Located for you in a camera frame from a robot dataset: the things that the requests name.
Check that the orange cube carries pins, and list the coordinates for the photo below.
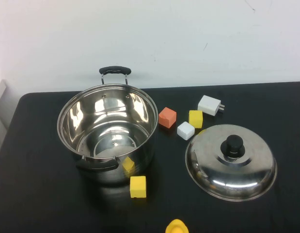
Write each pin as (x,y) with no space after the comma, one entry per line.
(167,117)

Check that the yellow cube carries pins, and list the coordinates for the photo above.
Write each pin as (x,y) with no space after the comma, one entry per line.
(138,187)
(195,119)

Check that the yellow rubber toy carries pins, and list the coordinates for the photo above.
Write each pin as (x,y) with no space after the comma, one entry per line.
(177,227)

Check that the stainless steel lid black knob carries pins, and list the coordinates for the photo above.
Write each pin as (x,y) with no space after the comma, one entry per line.
(249,170)

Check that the white charger plug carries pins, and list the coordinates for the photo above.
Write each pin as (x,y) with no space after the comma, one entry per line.
(209,104)

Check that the white cube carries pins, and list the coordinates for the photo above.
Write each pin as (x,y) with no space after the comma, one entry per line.
(185,131)

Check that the black table mat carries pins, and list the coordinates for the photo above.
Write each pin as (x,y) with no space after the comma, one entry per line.
(43,194)

